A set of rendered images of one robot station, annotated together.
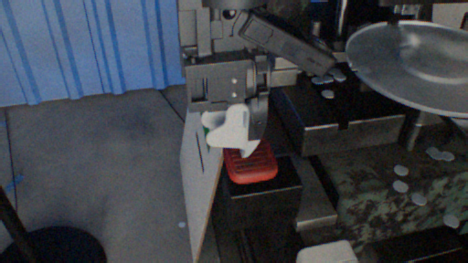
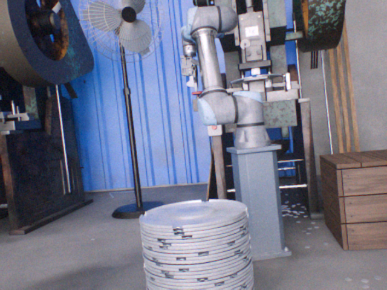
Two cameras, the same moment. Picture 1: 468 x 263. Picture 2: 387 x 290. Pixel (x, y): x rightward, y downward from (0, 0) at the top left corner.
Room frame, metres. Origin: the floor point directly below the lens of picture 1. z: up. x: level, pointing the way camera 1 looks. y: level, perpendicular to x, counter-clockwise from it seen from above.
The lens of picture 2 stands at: (-1.77, -0.83, 0.58)
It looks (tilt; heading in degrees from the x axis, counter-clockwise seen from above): 3 degrees down; 23
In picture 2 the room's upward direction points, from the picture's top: 6 degrees counter-clockwise
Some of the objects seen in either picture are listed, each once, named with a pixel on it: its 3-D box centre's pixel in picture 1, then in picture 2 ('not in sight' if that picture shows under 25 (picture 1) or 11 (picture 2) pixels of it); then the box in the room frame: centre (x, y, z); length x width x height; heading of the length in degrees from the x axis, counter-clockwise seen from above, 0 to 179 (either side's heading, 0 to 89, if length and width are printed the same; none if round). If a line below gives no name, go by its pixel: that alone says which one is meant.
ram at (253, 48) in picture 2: not in sight; (252, 37); (0.61, -0.30, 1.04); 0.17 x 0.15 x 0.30; 12
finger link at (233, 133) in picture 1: (232, 136); (191, 84); (0.33, 0.00, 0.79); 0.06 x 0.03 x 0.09; 102
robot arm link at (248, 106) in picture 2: not in sight; (247, 107); (-0.13, -0.42, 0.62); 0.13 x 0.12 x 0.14; 120
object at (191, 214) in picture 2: not in sight; (193, 212); (-0.78, -0.41, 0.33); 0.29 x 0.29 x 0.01
